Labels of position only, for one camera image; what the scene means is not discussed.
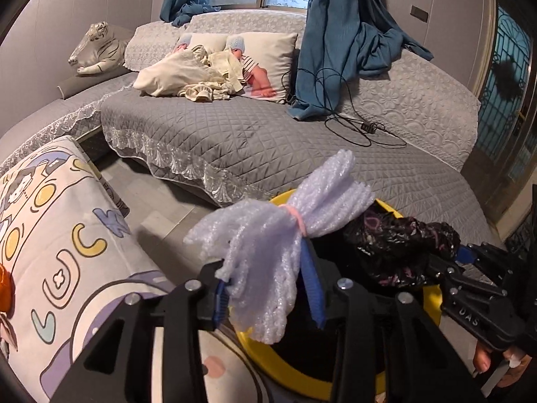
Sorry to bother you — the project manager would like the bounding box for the purple foam net bundle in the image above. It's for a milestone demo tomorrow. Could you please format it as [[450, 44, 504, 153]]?
[[184, 149, 375, 345]]

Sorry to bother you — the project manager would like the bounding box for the black plastic bag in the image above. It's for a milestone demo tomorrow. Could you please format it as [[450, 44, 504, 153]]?
[[316, 203, 460, 288]]

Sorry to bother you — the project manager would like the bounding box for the yellow round trash bin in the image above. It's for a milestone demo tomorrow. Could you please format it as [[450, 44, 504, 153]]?
[[234, 188, 443, 401]]

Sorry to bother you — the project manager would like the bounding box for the person's right hand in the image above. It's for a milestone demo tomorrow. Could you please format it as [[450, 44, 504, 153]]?
[[473, 340, 532, 388]]

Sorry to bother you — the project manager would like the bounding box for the dark glass door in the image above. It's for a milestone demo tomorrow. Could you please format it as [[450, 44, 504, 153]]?
[[462, 5, 536, 223]]

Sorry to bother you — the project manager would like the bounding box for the grey quilted sofa bed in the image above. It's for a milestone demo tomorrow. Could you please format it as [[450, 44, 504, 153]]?
[[1, 9, 495, 244]]

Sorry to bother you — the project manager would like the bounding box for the cartoon print bed cover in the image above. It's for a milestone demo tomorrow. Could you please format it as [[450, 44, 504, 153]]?
[[1, 136, 270, 402]]

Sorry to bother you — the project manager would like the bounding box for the baby print pillow right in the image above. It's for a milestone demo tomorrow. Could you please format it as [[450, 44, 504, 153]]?
[[226, 32, 299, 104]]

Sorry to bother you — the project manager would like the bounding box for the baby print pillow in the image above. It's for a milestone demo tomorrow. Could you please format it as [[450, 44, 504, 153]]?
[[226, 32, 299, 104], [173, 33, 228, 54]]

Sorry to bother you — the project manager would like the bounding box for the cream crumpled blanket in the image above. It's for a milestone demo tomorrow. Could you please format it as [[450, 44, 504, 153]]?
[[133, 45, 246, 102]]

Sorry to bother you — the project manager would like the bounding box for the blue curtain right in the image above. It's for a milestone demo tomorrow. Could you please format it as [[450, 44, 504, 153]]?
[[289, 0, 433, 120]]

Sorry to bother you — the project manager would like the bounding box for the baby print pillow left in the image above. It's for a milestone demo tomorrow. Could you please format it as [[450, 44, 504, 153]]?
[[173, 33, 228, 54]]

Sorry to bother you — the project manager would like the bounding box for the grey bolster pillow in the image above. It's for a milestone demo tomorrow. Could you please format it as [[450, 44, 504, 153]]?
[[57, 66, 130, 100]]

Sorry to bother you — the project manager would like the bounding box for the white tiger plush toy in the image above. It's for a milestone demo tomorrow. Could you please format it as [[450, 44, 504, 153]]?
[[68, 21, 129, 77]]

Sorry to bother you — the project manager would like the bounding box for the black charger cable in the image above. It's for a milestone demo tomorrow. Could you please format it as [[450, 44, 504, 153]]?
[[279, 66, 408, 148]]

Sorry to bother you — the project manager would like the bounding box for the wall switch plate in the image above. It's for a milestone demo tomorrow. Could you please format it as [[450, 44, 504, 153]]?
[[409, 5, 429, 23]]

